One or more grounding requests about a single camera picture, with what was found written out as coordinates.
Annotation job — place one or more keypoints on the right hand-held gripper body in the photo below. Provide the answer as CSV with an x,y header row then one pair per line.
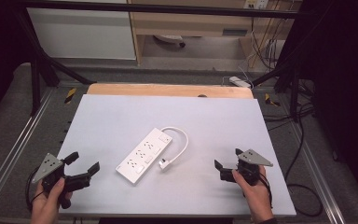
x,y
251,159

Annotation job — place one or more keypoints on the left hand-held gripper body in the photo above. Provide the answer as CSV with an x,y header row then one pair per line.
x,y
47,166

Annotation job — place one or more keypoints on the white floor power strip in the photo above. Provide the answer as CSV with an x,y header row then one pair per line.
x,y
240,81

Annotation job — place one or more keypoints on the black curtain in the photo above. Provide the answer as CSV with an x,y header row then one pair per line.
x,y
0,56
345,93

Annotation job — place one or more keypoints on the white wall socket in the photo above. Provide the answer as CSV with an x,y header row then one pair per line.
x,y
256,3

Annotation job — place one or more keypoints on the white chair base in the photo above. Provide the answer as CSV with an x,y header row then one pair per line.
x,y
169,39

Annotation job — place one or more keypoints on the yellow black tape marker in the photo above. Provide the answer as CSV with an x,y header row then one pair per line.
x,y
70,95
271,100

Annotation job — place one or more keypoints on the white cabinet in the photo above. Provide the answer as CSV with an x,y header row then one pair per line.
x,y
80,34

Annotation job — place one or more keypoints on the wooden table board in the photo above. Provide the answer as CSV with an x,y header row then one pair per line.
x,y
167,90

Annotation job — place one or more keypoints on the person's right hand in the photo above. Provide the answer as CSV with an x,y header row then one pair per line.
x,y
256,197

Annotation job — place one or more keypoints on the person's left hand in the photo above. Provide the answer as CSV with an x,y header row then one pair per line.
x,y
45,207

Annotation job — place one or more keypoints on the white plug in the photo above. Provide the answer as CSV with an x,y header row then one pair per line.
x,y
164,164

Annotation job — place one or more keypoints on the aluminium rail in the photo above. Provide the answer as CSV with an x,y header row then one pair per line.
x,y
15,146
318,174

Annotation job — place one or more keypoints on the black metal frame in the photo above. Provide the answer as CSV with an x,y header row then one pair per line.
x,y
155,8

